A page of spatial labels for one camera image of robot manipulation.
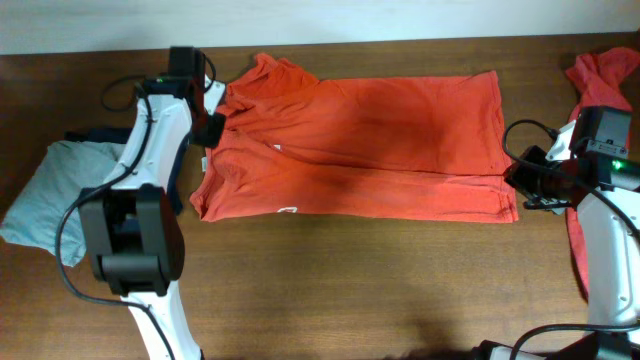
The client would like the orange FRAM t-shirt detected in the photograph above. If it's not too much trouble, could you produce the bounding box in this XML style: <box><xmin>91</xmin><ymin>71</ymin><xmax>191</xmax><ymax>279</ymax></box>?
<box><xmin>190</xmin><ymin>53</ymin><xmax>518</xmax><ymax>224</ymax></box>

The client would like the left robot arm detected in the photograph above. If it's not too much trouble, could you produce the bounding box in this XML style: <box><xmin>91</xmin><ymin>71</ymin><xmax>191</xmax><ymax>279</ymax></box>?
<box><xmin>78</xmin><ymin>77</ymin><xmax>225</xmax><ymax>359</ymax></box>

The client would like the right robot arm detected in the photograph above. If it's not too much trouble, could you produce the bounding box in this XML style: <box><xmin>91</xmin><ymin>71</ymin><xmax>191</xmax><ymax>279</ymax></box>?
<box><xmin>471</xmin><ymin>106</ymin><xmax>639</xmax><ymax>360</ymax></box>

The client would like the navy folded garment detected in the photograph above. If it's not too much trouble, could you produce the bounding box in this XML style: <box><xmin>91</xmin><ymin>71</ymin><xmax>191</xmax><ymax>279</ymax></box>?
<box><xmin>64</xmin><ymin>127</ymin><xmax>189</xmax><ymax>215</ymax></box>

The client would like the red crumpled shirt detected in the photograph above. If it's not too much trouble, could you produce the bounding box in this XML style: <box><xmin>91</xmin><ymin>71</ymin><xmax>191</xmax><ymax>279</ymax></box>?
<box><xmin>565</xmin><ymin>47</ymin><xmax>639</xmax><ymax>301</ymax></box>

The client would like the grey folded shirt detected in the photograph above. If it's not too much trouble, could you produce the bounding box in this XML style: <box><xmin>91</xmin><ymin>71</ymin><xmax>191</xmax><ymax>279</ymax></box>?
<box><xmin>1</xmin><ymin>141</ymin><xmax>124</xmax><ymax>253</ymax></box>

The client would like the left black cable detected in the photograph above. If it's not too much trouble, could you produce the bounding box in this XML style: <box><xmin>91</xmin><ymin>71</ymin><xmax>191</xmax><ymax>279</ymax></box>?
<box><xmin>54</xmin><ymin>52</ymin><xmax>217</xmax><ymax>360</ymax></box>

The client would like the black cable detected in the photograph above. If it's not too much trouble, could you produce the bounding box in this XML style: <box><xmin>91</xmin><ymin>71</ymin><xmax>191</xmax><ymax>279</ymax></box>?
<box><xmin>54</xmin><ymin>52</ymin><xmax>217</xmax><ymax>360</ymax></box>
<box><xmin>501</xmin><ymin>118</ymin><xmax>640</xmax><ymax>360</ymax></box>

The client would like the right black cable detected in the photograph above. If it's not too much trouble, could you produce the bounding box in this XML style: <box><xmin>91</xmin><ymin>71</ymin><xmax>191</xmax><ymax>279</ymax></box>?
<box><xmin>501</xmin><ymin>118</ymin><xmax>640</xmax><ymax>360</ymax></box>

